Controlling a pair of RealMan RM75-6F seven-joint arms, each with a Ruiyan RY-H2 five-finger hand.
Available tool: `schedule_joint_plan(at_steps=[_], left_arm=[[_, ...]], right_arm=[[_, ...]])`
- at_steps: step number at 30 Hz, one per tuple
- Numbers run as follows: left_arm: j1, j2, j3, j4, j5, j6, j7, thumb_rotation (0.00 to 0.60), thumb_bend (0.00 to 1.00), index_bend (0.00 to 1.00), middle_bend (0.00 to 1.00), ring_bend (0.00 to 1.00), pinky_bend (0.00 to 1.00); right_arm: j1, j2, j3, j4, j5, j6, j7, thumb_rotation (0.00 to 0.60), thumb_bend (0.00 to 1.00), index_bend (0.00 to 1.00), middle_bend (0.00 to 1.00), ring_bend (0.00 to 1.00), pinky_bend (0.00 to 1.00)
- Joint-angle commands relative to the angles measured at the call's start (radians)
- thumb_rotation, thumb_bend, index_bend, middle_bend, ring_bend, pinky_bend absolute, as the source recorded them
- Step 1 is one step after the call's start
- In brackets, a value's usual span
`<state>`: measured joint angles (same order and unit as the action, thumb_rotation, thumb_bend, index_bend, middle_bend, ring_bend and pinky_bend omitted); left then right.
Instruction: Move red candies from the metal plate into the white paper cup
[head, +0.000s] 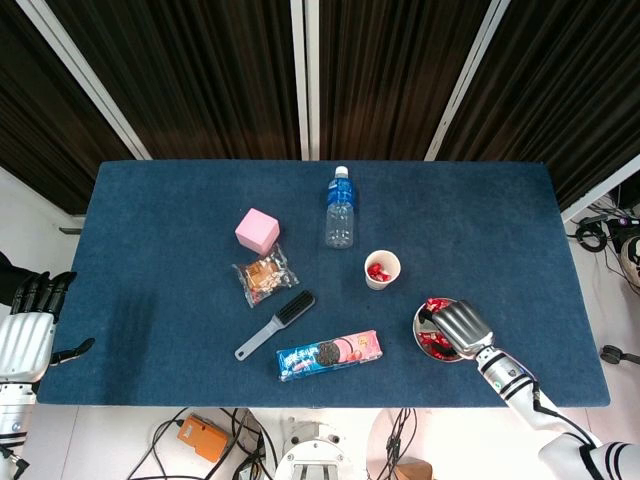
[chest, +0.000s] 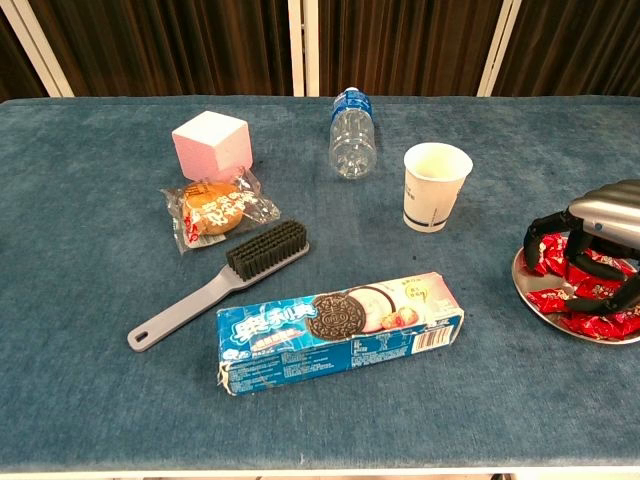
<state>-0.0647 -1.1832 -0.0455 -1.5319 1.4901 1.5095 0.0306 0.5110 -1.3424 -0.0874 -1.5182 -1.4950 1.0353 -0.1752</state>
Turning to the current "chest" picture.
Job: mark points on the packaged bread bun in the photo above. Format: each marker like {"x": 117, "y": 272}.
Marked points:
{"x": 215, "y": 210}

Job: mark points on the silver metal plate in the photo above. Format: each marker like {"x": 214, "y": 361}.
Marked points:
{"x": 542, "y": 282}

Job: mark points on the white frame post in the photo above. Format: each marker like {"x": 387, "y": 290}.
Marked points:
{"x": 499, "y": 50}
{"x": 44, "y": 60}
{"x": 296, "y": 50}
{"x": 312, "y": 50}

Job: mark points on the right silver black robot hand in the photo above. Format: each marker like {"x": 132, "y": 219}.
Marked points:
{"x": 610, "y": 210}

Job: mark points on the clear plastic water bottle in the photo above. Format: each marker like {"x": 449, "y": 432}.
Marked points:
{"x": 352, "y": 145}

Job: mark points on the blue Oreo cookie box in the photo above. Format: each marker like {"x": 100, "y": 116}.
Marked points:
{"x": 340, "y": 340}

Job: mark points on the white paper cup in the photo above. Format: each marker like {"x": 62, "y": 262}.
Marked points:
{"x": 430, "y": 200}

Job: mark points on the grey brush black bristles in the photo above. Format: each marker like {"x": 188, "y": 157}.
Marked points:
{"x": 265, "y": 247}

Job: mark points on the pink foam cube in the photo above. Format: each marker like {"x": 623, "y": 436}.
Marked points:
{"x": 210, "y": 150}

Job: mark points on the blue velvet tablecloth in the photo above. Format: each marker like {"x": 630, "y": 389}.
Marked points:
{"x": 100, "y": 400}

